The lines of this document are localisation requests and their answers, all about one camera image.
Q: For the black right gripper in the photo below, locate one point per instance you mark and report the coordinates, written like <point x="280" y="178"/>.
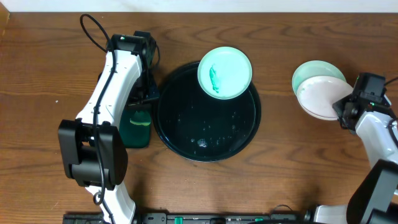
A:
<point x="337" y="107"/>

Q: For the green sponge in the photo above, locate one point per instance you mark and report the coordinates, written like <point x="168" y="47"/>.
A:
<point x="141" y="118"/>

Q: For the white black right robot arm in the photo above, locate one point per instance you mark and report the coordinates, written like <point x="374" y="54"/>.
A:
<point x="375" y="123"/>

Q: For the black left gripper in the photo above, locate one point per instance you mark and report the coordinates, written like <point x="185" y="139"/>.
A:
<point x="144" y="101"/>

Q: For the round black tray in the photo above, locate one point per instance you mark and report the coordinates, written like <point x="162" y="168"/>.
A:
<point x="199" y="127"/>

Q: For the green plate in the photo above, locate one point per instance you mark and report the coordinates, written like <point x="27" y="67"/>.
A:
<point x="224" y="73"/>
<point x="314" y="68"/>

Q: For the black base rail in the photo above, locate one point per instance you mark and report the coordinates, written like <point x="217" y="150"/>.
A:
<point x="163" y="218"/>

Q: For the white plate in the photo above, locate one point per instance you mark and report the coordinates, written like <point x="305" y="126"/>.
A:
<point x="316" y="96"/>

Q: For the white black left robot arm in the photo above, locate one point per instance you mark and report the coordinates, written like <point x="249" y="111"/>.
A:
<point x="92" y="149"/>

